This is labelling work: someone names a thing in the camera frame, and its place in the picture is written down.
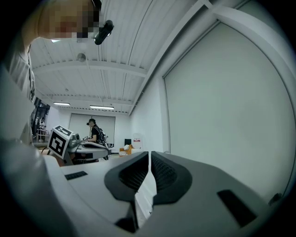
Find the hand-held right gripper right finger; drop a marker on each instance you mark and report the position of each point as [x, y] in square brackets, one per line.
[203, 208]

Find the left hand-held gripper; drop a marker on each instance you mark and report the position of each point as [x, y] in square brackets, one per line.
[57, 143]

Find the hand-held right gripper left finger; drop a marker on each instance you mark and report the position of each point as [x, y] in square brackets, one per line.
[92, 192]

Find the orange box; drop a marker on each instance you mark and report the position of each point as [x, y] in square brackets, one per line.
[127, 150]

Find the black box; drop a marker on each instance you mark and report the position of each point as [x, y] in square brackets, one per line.
[127, 141]

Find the long ceiling light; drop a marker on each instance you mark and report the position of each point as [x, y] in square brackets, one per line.
[61, 104]
[101, 107]

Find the white board with red label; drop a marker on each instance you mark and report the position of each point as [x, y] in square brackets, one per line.
[137, 140]

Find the wooden stool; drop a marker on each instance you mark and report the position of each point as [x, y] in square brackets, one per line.
[41, 135]

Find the round ceiling detector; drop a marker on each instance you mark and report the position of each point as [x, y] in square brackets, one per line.
[81, 57]

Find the person's head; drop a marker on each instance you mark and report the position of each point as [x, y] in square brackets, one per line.
[67, 18]

